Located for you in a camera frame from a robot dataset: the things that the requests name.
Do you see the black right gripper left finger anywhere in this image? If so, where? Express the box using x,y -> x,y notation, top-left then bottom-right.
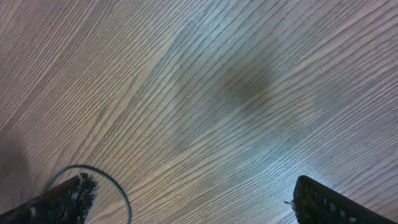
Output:
1,173 -> 98,224

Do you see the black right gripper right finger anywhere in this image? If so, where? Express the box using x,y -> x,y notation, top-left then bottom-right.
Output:
288,175 -> 397,224

